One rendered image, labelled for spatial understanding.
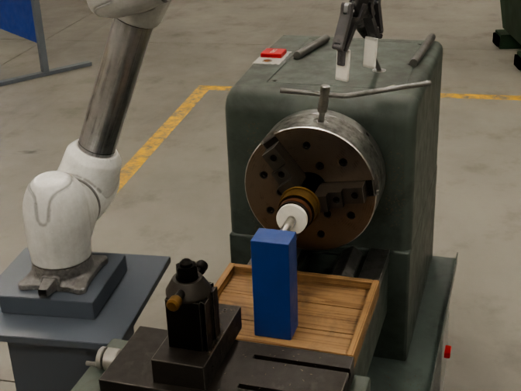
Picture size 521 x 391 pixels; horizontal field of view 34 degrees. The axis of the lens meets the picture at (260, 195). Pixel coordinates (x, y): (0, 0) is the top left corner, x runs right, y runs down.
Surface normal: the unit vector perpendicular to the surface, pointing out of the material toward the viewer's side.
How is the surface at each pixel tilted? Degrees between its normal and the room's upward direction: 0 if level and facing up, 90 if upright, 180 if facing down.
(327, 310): 0
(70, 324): 0
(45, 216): 74
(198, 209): 0
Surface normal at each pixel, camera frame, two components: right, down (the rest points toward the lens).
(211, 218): -0.04, -0.91
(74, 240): 0.64, 0.30
